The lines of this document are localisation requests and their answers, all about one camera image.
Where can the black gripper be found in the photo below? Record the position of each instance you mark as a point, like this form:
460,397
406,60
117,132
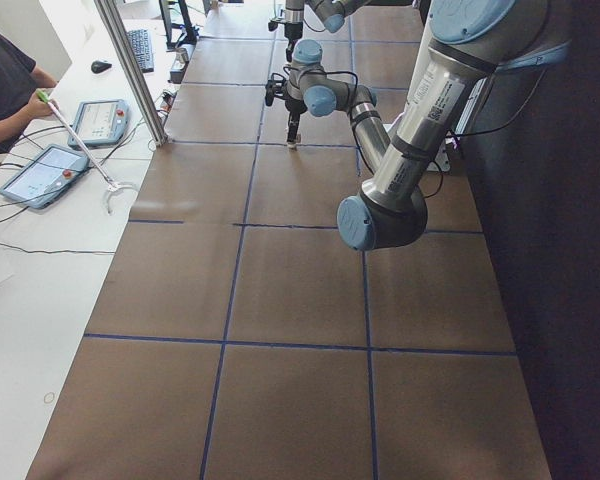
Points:
294,105
293,28

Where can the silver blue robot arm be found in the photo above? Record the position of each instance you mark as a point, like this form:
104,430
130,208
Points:
468,41
332,15

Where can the black monitor stand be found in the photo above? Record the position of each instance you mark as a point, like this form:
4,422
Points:
179,30

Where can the steel cylinder weight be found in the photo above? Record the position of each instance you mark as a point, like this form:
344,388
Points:
183,53

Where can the black computer keyboard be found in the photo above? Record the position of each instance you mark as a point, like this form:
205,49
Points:
142,48

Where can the pink metal reacher rod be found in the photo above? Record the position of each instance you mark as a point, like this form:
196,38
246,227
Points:
113,187

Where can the black computer mouse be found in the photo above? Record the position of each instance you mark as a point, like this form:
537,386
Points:
100,66

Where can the far blue teach pendant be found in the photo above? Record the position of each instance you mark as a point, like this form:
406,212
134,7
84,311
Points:
102,123

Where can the blue teach pendant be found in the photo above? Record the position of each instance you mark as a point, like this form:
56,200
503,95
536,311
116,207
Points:
47,177
102,123

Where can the near blue teach pendant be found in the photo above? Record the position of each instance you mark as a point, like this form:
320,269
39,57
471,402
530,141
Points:
47,177

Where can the seated person in black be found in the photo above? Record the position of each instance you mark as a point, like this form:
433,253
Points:
20,79

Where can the aluminium frame post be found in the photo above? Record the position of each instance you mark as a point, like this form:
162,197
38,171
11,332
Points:
115,27

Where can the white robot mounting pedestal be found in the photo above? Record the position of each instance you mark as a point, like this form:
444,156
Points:
441,160

